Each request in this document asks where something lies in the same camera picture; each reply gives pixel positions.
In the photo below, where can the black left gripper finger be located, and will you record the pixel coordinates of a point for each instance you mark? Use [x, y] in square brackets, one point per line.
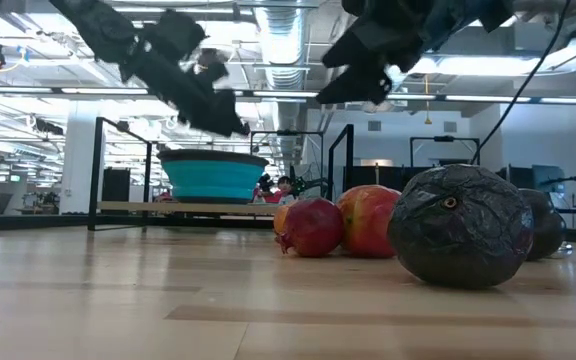
[225, 107]
[198, 115]

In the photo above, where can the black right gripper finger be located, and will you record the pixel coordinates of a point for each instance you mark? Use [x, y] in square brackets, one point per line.
[350, 52]
[363, 85]

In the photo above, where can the blue collapsible bowl grey rim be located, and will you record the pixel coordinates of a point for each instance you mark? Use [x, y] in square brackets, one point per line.
[213, 180]

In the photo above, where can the small orange fruit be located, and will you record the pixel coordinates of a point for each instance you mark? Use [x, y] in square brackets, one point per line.
[280, 220]

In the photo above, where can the red yellow apple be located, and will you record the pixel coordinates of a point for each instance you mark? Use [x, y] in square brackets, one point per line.
[368, 220]

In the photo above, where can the red pomegranate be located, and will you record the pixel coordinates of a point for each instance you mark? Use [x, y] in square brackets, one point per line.
[313, 227]

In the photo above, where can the black crinkled round fruit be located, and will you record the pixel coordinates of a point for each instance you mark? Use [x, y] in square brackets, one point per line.
[460, 235]

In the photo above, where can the black background robot arm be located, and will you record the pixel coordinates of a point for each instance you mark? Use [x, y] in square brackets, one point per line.
[300, 187]
[265, 182]

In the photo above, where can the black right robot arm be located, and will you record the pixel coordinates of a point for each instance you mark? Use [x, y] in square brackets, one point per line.
[493, 12]

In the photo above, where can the long overhead light bar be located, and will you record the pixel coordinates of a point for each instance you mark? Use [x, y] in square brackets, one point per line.
[103, 91]

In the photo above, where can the black metal upright arch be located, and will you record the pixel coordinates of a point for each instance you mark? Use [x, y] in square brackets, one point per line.
[350, 160]

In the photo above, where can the black low partition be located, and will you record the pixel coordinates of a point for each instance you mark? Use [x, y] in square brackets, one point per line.
[383, 177]

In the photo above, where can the person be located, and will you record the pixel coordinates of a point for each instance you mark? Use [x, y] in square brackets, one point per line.
[284, 186]

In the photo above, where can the black cabinet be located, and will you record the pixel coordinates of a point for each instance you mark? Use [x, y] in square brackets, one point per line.
[116, 185]

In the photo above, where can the raised wooden board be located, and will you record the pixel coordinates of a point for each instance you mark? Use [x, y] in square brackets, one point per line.
[133, 207]

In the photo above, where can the white building column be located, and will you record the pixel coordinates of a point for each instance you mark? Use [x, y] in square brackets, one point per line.
[78, 165]

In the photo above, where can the blue background screen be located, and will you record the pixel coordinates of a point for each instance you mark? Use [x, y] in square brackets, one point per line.
[550, 175]

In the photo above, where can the dark purple eggplant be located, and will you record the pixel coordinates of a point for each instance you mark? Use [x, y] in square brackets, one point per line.
[548, 225]

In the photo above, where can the small silver metal object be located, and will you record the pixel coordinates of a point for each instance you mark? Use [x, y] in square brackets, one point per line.
[563, 250]

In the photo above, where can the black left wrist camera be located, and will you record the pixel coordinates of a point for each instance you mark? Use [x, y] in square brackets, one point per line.
[175, 30]

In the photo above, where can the black background rig frame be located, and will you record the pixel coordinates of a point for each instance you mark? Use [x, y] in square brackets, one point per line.
[288, 133]
[443, 138]

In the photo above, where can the silver spiral air duct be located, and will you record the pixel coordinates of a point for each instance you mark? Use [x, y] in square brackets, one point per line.
[282, 40]

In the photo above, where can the black metal table frame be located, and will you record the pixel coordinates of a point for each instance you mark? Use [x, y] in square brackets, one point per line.
[99, 175]

